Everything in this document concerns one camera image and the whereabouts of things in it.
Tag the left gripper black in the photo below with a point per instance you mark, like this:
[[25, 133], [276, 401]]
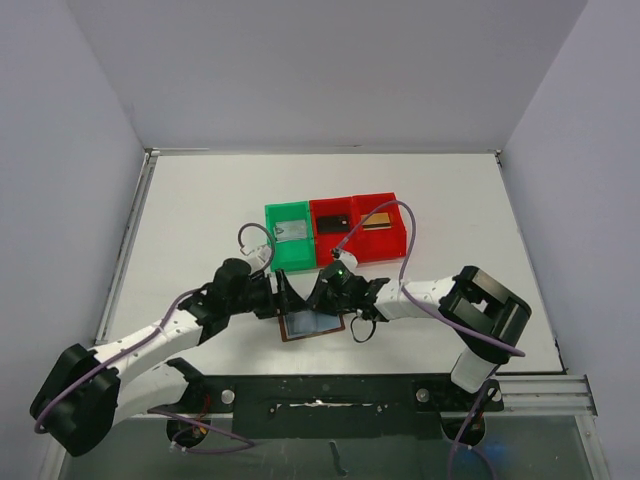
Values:
[[275, 295]]

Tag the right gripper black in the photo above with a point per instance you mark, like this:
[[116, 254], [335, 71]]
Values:
[[322, 288]]

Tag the brown leather card holder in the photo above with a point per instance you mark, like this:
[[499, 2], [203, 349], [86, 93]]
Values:
[[308, 324]]

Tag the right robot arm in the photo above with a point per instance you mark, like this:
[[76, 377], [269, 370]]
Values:
[[488, 317]]

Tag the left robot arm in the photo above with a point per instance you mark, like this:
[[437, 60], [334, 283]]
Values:
[[78, 400]]

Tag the silver card in bin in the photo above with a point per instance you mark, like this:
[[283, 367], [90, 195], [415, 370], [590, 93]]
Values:
[[290, 230]]

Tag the black card in bin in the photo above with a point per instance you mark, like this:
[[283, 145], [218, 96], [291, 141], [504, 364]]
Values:
[[332, 224]]

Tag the gold card in bin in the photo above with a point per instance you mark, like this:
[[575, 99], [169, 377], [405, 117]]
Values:
[[376, 221]]

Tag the green plastic bin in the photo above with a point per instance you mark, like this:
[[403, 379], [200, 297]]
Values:
[[294, 255]]

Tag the red middle bin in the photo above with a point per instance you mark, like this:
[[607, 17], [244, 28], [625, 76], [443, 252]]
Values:
[[324, 244]]

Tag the red bin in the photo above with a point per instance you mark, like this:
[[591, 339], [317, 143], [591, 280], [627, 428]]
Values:
[[379, 245], [324, 244]]

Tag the red right bin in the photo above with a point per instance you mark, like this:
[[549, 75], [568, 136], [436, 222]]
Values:
[[379, 245]]

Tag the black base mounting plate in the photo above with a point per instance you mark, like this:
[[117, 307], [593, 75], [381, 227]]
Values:
[[227, 414]]

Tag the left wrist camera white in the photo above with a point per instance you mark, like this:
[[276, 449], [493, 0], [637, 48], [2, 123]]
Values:
[[259, 258]]

